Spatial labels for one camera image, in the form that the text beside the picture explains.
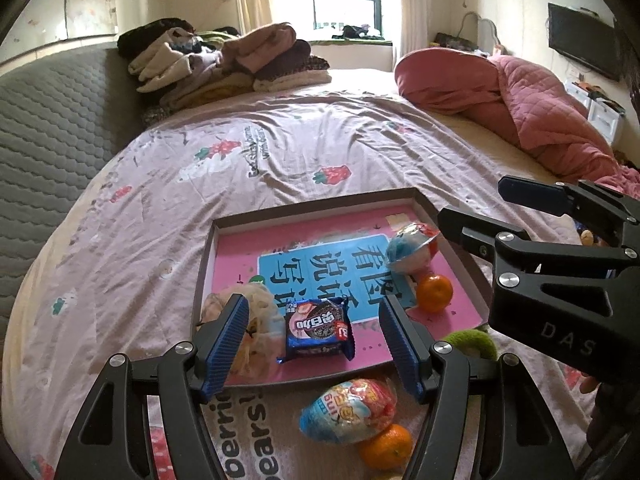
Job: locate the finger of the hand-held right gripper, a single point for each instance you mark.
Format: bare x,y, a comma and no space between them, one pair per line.
532,194
480,232

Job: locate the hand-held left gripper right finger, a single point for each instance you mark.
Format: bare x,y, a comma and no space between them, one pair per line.
402,355

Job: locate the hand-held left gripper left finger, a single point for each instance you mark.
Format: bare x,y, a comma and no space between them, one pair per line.
222,355

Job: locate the tangerine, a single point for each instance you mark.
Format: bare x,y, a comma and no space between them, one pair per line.
387,454
434,294

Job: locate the egg-shaped candy packet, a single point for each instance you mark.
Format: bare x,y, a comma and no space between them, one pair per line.
340,412
407,252

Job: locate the blue cookie packet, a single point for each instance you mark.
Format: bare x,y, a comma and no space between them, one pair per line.
315,330

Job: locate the shallow grey cardboard tray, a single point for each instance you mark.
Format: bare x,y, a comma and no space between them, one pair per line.
300,212

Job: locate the person's right hand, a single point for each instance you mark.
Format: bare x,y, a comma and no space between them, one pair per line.
607,425

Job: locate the cream bed sheet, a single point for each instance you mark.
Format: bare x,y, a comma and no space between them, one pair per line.
500,145

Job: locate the blue snack wrapper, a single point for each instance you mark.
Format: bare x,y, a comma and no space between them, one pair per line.
586,236

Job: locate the pink quilted blanket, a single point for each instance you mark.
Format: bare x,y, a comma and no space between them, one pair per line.
540,110

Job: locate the pink book with blue label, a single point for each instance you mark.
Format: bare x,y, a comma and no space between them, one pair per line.
240,255

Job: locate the white cabinet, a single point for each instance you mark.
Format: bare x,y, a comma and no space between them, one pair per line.
597,112

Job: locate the pink pillow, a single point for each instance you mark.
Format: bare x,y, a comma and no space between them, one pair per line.
440,75

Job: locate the black television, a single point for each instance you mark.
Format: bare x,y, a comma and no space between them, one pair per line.
582,40

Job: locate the dark bag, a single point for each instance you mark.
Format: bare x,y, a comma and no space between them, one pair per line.
452,41

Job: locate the green windowsill cushion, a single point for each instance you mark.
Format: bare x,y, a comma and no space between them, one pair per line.
350,42

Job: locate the dark clothes on windowsill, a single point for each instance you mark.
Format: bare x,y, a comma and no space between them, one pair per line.
357,31

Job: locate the window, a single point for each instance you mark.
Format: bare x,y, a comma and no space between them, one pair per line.
345,15

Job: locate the grey quilted headboard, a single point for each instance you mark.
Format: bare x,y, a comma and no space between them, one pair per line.
50,160

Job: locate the pile of folded clothes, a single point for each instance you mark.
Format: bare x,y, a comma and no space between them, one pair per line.
260,50

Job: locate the blossom tree wall panel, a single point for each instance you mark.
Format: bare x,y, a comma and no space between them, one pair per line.
85,0

